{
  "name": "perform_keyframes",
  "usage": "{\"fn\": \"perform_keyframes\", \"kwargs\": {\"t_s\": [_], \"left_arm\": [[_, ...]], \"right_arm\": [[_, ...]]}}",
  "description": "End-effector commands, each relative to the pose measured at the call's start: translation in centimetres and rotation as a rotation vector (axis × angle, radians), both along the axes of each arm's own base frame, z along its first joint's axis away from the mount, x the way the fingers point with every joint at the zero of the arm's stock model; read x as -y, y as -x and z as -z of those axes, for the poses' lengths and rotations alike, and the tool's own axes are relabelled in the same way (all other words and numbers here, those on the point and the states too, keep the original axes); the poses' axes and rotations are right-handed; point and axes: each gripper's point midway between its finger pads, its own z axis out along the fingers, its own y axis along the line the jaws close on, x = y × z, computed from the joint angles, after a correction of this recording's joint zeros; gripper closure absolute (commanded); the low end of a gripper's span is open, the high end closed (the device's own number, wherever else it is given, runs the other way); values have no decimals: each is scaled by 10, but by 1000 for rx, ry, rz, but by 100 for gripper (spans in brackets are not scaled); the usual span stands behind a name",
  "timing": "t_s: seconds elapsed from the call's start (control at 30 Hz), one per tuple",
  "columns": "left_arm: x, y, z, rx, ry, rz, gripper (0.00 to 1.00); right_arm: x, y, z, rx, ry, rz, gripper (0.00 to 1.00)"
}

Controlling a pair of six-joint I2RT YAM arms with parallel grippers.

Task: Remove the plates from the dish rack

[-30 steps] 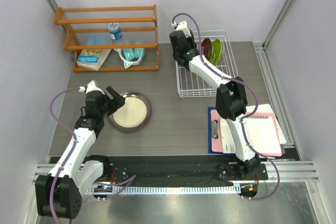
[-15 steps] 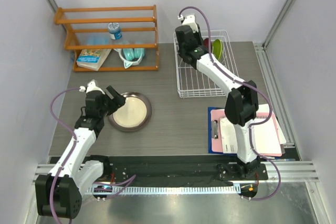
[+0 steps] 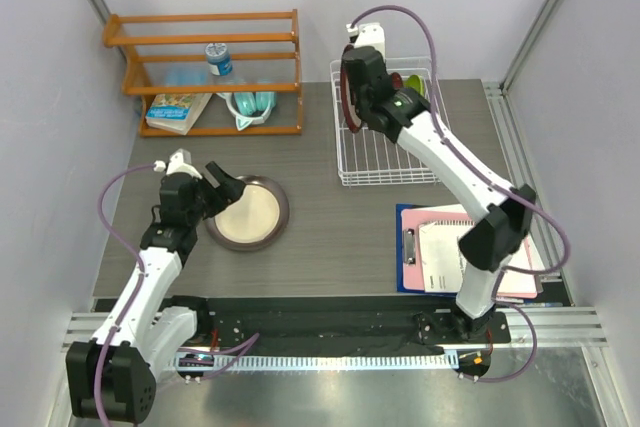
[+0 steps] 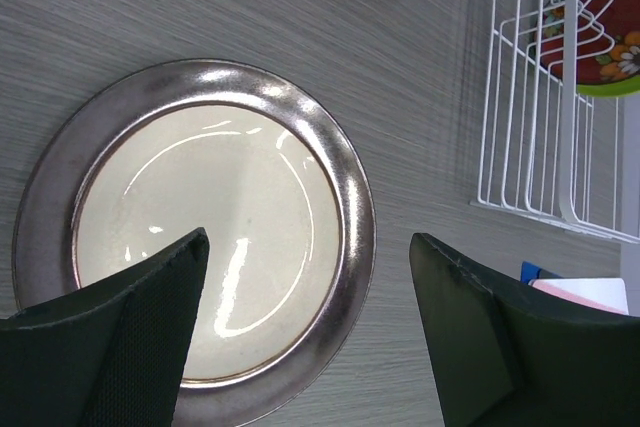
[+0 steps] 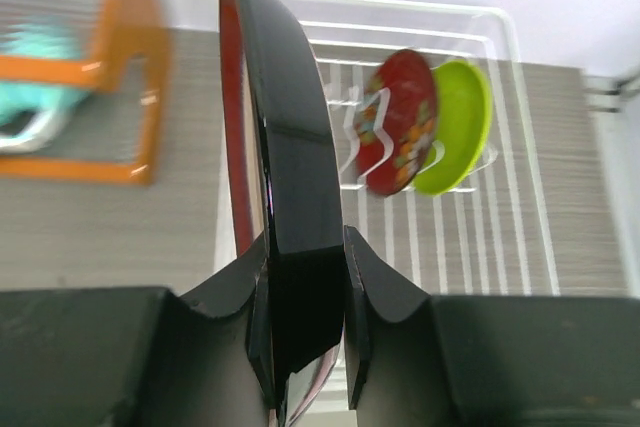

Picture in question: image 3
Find orange wooden shelf rack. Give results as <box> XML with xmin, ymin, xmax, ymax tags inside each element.
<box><xmin>102</xmin><ymin>9</ymin><xmax>304</xmax><ymax>138</ymax></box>

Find blue clipboard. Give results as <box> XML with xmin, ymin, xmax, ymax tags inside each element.
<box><xmin>396</xmin><ymin>204</ymin><xmax>473</xmax><ymax>296</ymax></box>

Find pink paper sheet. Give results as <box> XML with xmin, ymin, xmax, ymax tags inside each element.
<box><xmin>396</xmin><ymin>204</ymin><xmax>544</xmax><ymax>299</ymax></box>

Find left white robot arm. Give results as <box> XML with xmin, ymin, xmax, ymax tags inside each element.
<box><xmin>65</xmin><ymin>150</ymin><xmax>246</xmax><ymax>426</ymax></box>

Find clear water bottle blue cap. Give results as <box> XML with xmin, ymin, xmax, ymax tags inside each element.
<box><xmin>204</xmin><ymin>43</ymin><xmax>246</xmax><ymax>86</ymax></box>

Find large brown rimmed cream plate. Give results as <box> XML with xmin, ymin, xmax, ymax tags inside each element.
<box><xmin>204</xmin><ymin>175</ymin><xmax>290</xmax><ymax>252</ymax></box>

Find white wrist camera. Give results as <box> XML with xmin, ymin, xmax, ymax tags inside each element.
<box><xmin>347</xmin><ymin>22</ymin><xmax>386</xmax><ymax>58</ymax></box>
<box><xmin>166</xmin><ymin>149</ymin><xmax>203</xmax><ymax>179</ymax></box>

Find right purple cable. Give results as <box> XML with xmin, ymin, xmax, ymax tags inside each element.
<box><xmin>345</xmin><ymin>5</ymin><xmax>572</xmax><ymax>383</ymax></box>

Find aluminium front rail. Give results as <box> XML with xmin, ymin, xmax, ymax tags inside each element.
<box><xmin>61</xmin><ymin>306</ymin><xmax>608</xmax><ymax>351</ymax></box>

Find paperback book with blue cover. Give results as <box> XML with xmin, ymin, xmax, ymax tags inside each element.
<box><xmin>145</xmin><ymin>93</ymin><xmax>212</xmax><ymax>135</ymax></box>

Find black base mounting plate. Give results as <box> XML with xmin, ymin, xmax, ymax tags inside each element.
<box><xmin>94</xmin><ymin>295</ymin><xmax>512</xmax><ymax>354</ymax></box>

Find white teal cat-ear headphones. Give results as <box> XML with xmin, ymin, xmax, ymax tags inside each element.
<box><xmin>217</xmin><ymin>91</ymin><xmax>277</xmax><ymax>132</ymax></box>

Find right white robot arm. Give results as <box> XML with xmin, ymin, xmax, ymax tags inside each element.
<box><xmin>340</xmin><ymin>46</ymin><xmax>536</xmax><ymax>342</ymax></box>

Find white wire dish rack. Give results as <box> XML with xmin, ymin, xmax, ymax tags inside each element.
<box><xmin>330</xmin><ymin>60</ymin><xmax>439</xmax><ymax>187</ymax></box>

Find green plastic plate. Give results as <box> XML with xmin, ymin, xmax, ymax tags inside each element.
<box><xmin>404</xmin><ymin>74</ymin><xmax>427</xmax><ymax>97</ymax></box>

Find white slotted cable duct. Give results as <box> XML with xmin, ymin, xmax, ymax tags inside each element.
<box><xmin>169</xmin><ymin>350</ymin><xmax>459</xmax><ymax>375</ymax></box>

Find white printed manual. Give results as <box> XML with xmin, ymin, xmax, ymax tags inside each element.
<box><xmin>417</xmin><ymin>220</ymin><xmax>473</xmax><ymax>294</ymax></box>

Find purple cable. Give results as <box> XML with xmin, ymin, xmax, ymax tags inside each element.
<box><xmin>345</xmin><ymin>5</ymin><xmax>572</xmax><ymax>383</ymax></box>
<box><xmin>97</xmin><ymin>162</ymin><xmax>166</xmax><ymax>427</ymax></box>

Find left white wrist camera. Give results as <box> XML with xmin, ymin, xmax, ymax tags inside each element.
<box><xmin>166</xmin><ymin>149</ymin><xmax>203</xmax><ymax>179</ymax></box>

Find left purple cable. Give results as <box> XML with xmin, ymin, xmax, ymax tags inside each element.
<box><xmin>97</xmin><ymin>162</ymin><xmax>166</xmax><ymax>427</ymax></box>

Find small brown rimmed plate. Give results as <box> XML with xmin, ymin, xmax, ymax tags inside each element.
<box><xmin>391</xmin><ymin>72</ymin><xmax>404</xmax><ymax>89</ymax></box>

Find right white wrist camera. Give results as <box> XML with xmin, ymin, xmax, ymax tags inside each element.
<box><xmin>347</xmin><ymin>22</ymin><xmax>386</xmax><ymax>58</ymax></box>

